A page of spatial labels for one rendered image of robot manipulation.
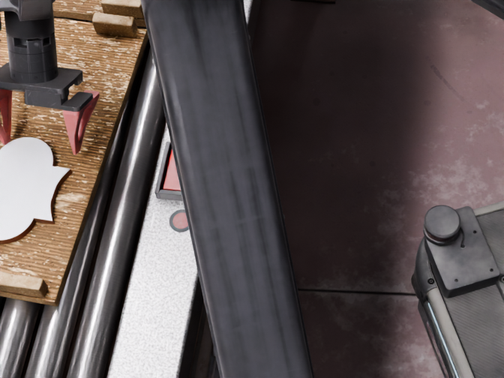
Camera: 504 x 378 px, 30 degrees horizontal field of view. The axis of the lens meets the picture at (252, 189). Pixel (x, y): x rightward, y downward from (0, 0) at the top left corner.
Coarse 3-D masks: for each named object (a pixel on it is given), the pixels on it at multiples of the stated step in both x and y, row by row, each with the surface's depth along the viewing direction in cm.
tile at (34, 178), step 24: (24, 144) 121; (0, 168) 120; (24, 168) 119; (48, 168) 119; (0, 192) 118; (24, 192) 118; (48, 192) 117; (0, 216) 116; (24, 216) 116; (48, 216) 116; (0, 240) 115
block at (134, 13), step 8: (104, 0) 129; (112, 0) 129; (120, 0) 129; (128, 0) 129; (136, 0) 129; (104, 8) 130; (112, 8) 130; (120, 8) 130; (128, 8) 129; (136, 8) 129; (136, 16) 130
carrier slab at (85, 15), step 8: (56, 0) 134; (64, 0) 134; (72, 0) 133; (80, 0) 133; (88, 0) 133; (96, 0) 133; (56, 8) 133; (64, 8) 133; (72, 8) 133; (80, 8) 133; (88, 8) 132; (96, 8) 132; (64, 16) 134; (72, 16) 133; (80, 16) 133; (88, 16) 133; (136, 24) 132; (144, 24) 131
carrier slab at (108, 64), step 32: (0, 32) 132; (64, 32) 131; (96, 32) 130; (0, 64) 129; (64, 64) 128; (96, 64) 128; (128, 64) 127; (32, 128) 124; (64, 128) 123; (96, 128) 123; (64, 160) 121; (96, 160) 120; (64, 192) 118; (64, 224) 116; (0, 256) 115; (32, 256) 115; (64, 256) 114
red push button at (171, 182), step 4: (172, 152) 121; (172, 156) 120; (172, 160) 120; (168, 164) 120; (172, 164) 120; (168, 168) 120; (172, 168) 119; (168, 172) 119; (172, 172) 119; (176, 172) 119; (168, 176) 119; (172, 176) 119; (176, 176) 119; (164, 180) 119; (168, 180) 119; (172, 180) 119; (176, 180) 119; (164, 184) 118; (168, 184) 118; (172, 184) 118; (176, 184) 118; (164, 188) 118; (168, 188) 118; (172, 188) 118; (176, 188) 118; (180, 188) 118
